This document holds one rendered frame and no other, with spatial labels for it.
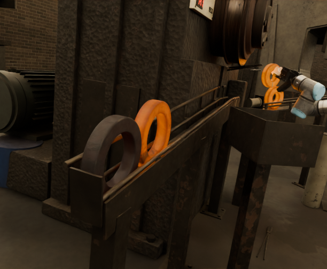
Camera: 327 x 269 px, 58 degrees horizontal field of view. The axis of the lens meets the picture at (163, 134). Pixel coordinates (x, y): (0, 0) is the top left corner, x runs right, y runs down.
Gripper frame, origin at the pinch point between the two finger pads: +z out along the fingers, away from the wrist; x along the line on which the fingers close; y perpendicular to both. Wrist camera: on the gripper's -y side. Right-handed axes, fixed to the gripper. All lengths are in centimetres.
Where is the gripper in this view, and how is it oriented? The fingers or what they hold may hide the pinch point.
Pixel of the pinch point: (272, 72)
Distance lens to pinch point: 210.1
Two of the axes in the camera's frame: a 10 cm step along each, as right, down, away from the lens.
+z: -4.5, -5.2, 7.2
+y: 2.5, -8.5, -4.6
